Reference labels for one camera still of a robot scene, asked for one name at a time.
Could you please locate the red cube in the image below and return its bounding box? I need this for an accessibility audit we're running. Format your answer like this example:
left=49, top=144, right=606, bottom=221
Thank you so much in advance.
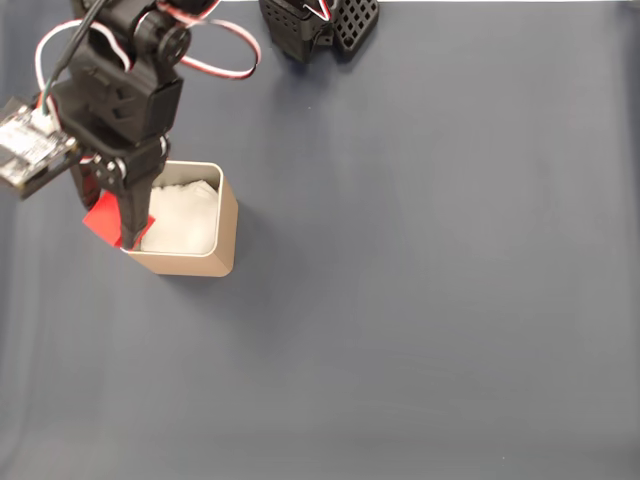
left=81, top=191, right=158, bottom=250

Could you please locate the tan metal box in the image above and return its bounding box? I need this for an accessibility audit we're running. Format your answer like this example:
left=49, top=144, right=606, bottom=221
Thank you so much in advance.
left=119, top=160, right=240, bottom=278

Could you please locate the white tissue padding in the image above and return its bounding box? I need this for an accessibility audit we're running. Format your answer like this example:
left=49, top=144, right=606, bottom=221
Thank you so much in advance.
left=139, top=180, right=222, bottom=254

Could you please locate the bare camera circuit board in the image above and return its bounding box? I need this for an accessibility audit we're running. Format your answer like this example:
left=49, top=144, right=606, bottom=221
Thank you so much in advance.
left=0, top=97, right=79, bottom=202

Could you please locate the red white black servo wire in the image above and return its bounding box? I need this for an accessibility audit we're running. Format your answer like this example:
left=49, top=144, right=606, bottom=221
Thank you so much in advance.
left=33, top=0, right=263, bottom=104
left=299, top=0, right=334, bottom=23

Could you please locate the black camera cable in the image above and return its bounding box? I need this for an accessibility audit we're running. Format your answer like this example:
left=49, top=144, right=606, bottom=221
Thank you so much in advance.
left=37, top=0, right=114, bottom=119

